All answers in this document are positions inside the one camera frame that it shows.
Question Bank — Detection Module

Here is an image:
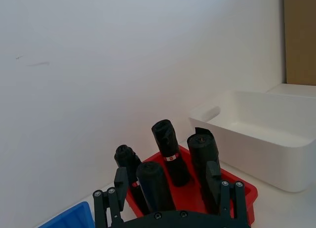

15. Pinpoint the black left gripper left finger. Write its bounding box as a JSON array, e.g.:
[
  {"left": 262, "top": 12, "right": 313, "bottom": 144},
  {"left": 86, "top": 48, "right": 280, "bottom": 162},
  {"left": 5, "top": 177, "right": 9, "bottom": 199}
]
[{"left": 92, "top": 167, "right": 129, "bottom": 228}]

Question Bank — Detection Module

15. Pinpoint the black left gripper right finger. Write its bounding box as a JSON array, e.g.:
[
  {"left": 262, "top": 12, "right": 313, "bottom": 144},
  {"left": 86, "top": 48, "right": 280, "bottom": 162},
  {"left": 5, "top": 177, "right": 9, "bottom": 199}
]
[{"left": 206, "top": 160, "right": 247, "bottom": 227}]

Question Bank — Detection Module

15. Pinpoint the red plastic tray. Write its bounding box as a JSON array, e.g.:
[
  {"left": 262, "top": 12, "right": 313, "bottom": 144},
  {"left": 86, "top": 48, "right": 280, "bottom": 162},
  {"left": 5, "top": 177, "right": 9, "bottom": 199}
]
[{"left": 125, "top": 144, "right": 259, "bottom": 226}]

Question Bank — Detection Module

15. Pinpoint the thin black roll red band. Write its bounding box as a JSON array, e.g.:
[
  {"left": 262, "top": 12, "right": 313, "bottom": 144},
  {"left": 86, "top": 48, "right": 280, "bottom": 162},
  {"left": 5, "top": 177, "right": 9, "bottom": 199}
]
[{"left": 114, "top": 144, "right": 150, "bottom": 216}]

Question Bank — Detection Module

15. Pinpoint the black bag roll plain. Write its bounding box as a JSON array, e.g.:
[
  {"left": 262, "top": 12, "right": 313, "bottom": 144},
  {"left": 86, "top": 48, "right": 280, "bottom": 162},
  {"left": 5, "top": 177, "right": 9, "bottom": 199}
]
[{"left": 136, "top": 161, "right": 176, "bottom": 214}]

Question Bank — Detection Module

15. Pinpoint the black bag roll loose flap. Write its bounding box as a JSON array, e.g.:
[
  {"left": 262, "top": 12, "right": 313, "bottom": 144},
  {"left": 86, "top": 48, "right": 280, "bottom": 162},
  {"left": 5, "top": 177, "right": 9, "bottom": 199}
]
[{"left": 187, "top": 127, "right": 222, "bottom": 215}]

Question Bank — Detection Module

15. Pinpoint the blue plastic bin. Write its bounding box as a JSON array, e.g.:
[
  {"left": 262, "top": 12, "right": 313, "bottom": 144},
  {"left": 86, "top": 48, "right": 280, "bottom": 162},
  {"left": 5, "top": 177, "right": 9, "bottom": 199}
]
[{"left": 37, "top": 201, "right": 96, "bottom": 228}]

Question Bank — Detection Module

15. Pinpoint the black bag roll white band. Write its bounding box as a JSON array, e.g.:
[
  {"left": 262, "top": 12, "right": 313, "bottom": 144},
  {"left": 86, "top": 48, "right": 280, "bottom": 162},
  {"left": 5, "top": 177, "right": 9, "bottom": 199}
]
[{"left": 151, "top": 119, "right": 191, "bottom": 187}]

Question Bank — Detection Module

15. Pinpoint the white plastic bin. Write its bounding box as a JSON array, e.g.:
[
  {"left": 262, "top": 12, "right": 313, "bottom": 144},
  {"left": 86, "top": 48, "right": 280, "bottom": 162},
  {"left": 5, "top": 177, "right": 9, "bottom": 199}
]
[{"left": 188, "top": 89, "right": 316, "bottom": 193}]

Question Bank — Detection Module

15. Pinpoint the white flat ledge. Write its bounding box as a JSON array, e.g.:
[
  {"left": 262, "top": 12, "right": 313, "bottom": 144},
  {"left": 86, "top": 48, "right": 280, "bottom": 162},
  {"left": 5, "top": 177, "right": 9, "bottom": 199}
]
[{"left": 265, "top": 83, "right": 316, "bottom": 98}]

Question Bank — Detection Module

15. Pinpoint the brown cardboard panel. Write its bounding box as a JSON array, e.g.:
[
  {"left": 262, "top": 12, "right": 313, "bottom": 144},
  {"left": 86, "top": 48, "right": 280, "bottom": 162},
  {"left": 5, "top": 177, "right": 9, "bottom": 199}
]
[{"left": 283, "top": 0, "right": 316, "bottom": 86}]

